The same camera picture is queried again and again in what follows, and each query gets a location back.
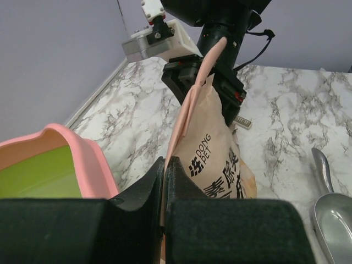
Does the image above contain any cat litter bag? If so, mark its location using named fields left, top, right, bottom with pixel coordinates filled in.
left=159, top=37, right=258, bottom=264

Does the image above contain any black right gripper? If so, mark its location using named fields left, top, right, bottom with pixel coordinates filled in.
left=161, top=37, right=246, bottom=125

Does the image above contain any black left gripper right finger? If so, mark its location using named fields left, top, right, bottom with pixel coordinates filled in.
left=165, top=157, right=316, bottom=263

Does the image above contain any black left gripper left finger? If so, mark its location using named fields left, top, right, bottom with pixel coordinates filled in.
left=1, top=158, right=164, bottom=263

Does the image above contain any pink green litter box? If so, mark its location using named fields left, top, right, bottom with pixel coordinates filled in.
left=1, top=124, right=119, bottom=199

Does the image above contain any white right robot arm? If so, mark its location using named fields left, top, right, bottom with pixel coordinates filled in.
left=161, top=0, right=269, bottom=125

